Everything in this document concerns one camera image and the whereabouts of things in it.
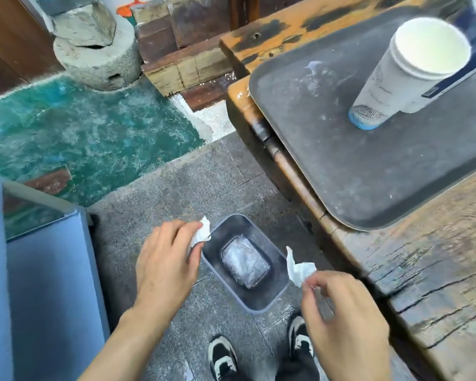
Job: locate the person's right hand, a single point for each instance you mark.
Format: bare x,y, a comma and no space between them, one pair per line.
353,333

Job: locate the person's left hand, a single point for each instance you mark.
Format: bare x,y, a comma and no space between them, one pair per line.
162,269

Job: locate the person's left thumb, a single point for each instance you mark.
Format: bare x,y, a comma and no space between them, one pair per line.
196,259

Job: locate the person's right thumb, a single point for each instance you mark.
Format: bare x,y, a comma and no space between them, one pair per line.
308,309

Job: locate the small white tissue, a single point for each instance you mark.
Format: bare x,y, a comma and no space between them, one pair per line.
200,234

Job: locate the torn white tissue piece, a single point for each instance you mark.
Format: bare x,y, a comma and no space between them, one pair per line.
297,271

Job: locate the person's left forearm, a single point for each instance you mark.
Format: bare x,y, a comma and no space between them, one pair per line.
123,345

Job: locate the person's right black shoe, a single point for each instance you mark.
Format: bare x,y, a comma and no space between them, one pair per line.
299,337

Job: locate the person's black shoe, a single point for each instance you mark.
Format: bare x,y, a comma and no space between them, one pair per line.
222,359
299,337

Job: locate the grey rectangular trash bin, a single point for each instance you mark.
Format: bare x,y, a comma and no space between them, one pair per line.
275,287

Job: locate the clear plastic wrapped bundle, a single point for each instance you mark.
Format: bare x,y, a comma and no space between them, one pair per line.
246,261

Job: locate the person's black trousers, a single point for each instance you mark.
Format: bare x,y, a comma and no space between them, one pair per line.
297,369

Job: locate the person's left black shoe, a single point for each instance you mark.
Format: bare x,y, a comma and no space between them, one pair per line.
222,359

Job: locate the black serving tray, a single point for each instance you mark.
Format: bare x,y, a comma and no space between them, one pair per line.
341,166

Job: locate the brown wood piece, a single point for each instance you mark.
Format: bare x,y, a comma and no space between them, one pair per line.
49,182

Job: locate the weathered wooden beam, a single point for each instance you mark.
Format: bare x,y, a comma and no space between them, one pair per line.
186,69

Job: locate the round stone millstone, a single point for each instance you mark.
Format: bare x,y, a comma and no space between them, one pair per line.
99,65

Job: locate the white paper cup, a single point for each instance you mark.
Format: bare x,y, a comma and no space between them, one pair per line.
396,75

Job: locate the orange plastic object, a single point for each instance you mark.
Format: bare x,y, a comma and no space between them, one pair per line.
129,9

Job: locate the grey rock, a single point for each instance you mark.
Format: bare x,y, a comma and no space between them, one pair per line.
85,25

